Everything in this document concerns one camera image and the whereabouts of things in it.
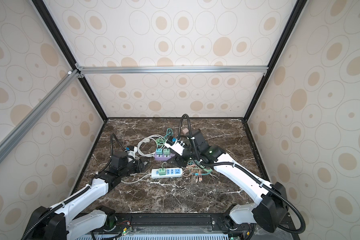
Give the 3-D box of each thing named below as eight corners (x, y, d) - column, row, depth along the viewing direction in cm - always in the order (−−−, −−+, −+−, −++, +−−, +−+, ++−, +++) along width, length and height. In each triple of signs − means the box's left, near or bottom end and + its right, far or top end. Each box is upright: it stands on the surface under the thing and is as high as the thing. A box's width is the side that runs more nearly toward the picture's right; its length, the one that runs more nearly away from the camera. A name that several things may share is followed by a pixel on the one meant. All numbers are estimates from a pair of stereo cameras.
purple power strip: (155, 160, 98) (154, 157, 95) (155, 156, 100) (154, 153, 97) (174, 160, 98) (174, 157, 95) (174, 156, 100) (174, 153, 97)
